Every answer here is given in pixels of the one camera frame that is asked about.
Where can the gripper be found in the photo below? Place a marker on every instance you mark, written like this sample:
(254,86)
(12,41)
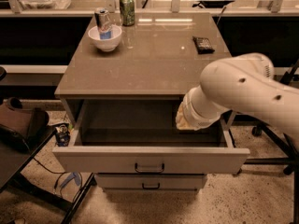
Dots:
(189,112)

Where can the grey top drawer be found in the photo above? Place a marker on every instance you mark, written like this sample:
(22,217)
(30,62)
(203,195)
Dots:
(140,137)

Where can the grey drawer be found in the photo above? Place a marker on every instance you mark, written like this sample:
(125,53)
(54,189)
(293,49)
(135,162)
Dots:
(140,137)
(151,182)

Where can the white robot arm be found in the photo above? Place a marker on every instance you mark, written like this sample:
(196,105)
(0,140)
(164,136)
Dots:
(243,84)

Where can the grey drawer cabinet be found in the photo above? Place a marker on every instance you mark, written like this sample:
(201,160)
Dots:
(156,60)

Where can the grey bottom drawer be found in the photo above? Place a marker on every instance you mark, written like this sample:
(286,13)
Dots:
(151,182)

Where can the white ceramic bowl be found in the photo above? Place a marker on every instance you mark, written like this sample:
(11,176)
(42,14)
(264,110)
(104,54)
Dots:
(106,45)

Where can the black office chair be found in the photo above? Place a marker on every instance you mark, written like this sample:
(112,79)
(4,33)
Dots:
(267,190)

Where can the blue chip bag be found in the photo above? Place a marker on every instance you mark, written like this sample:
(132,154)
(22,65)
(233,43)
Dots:
(62,135)

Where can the silver blue can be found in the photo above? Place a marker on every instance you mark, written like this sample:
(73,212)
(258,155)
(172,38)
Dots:
(103,23)

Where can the green soda can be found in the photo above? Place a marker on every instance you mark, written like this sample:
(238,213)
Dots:
(127,9)

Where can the dark bag on bench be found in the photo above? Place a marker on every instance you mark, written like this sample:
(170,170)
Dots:
(19,127)

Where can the black side bench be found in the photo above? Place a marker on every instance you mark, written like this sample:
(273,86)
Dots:
(35,176)

